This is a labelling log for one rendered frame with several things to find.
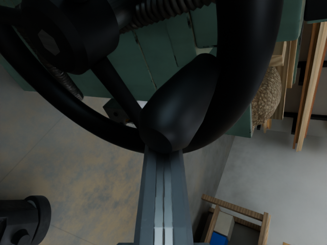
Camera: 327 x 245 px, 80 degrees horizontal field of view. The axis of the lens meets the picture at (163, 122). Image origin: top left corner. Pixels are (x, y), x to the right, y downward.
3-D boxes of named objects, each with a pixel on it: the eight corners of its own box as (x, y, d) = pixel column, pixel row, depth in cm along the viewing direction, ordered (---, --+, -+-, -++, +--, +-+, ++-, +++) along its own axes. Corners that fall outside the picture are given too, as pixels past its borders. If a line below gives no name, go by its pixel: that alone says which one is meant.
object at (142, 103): (101, 107, 52) (122, 110, 47) (128, 81, 59) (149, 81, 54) (115, 130, 57) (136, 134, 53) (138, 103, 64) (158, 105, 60)
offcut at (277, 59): (252, 34, 28) (285, 30, 26) (257, 47, 32) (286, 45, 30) (249, 56, 28) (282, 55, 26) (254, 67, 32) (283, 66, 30)
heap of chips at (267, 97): (251, 96, 33) (276, 97, 31) (266, 56, 41) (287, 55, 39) (252, 133, 39) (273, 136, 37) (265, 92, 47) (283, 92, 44)
